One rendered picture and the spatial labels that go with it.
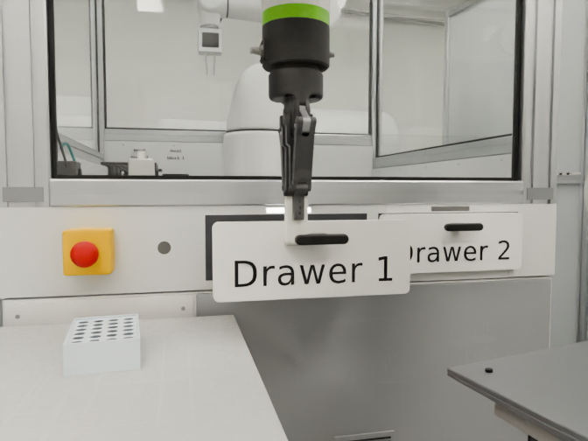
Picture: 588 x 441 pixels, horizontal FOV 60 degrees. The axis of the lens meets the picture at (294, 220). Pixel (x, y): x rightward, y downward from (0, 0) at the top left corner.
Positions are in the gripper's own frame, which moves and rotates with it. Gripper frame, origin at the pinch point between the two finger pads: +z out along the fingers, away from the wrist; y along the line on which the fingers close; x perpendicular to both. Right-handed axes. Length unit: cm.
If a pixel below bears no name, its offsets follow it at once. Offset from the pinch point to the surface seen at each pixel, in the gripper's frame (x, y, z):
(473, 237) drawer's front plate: 38.6, -17.5, 4.8
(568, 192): 154, -127, -3
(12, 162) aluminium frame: -41.3, -19.3, -8.6
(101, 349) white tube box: -24.7, 7.5, 14.3
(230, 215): -7.2, -19.3, 0.2
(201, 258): -12.2, -19.3, 7.5
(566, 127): 154, -129, -33
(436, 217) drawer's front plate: 30.7, -17.5, 0.8
